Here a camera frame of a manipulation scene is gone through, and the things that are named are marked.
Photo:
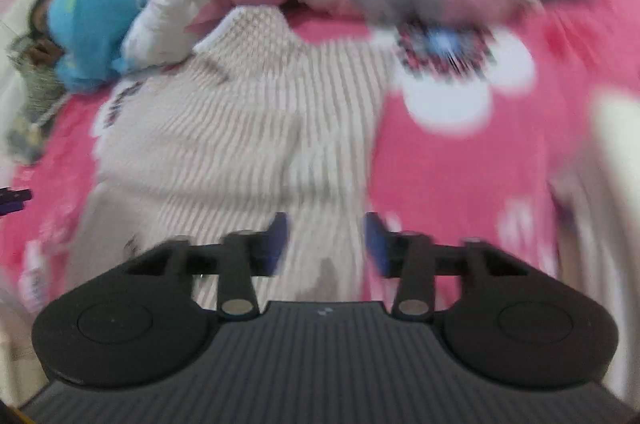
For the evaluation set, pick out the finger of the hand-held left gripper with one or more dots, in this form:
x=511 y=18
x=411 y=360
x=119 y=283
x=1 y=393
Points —
x=15 y=199

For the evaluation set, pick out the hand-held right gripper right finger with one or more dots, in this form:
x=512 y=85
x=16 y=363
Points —
x=375 y=244

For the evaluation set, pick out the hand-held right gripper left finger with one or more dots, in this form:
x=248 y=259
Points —
x=277 y=244

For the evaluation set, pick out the beige houndstooth jacket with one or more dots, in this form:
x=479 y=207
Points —
x=225 y=144

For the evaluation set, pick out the pink floral bed sheet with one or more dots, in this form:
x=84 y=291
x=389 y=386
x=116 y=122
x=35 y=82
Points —
x=450 y=184

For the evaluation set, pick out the grey patterned cloth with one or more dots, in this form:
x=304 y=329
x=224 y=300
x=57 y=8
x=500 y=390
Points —
x=37 y=89

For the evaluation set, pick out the pale pink folded garment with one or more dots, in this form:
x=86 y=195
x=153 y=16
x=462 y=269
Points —
x=590 y=229

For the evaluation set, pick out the white fleece folded garment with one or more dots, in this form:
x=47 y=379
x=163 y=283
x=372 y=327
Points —
x=620 y=139

